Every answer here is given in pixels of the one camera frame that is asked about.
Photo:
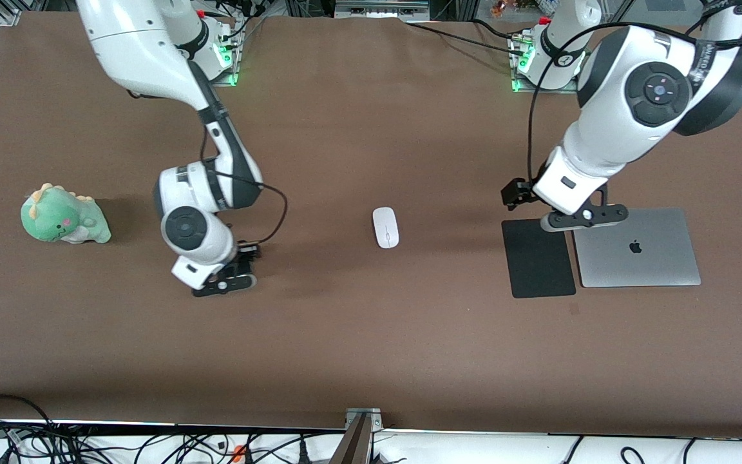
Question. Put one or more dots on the aluminium profile post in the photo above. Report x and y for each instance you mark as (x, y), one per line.
(357, 438)

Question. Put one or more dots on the silver laptop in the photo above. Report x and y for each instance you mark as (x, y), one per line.
(635, 251)

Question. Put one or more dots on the green dinosaur plush toy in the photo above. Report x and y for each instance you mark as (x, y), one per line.
(62, 219)

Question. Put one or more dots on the aluminium frame rail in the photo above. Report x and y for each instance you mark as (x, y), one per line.
(380, 8)

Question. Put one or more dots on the small colourful toy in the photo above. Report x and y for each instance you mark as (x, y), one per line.
(503, 8)

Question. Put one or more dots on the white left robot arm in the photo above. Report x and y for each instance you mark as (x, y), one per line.
(628, 135)

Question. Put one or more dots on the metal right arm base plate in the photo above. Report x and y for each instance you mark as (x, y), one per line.
(229, 78)

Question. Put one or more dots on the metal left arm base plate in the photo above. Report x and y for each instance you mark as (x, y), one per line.
(522, 87)

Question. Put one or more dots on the black mouse pad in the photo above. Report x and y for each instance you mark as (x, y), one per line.
(538, 264)

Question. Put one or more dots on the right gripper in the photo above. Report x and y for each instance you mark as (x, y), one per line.
(245, 253)

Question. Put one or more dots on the white computer mouse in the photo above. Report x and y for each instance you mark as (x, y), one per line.
(385, 227)

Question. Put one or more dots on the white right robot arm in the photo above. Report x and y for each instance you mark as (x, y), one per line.
(126, 38)

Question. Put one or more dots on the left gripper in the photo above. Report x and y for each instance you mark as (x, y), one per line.
(516, 192)

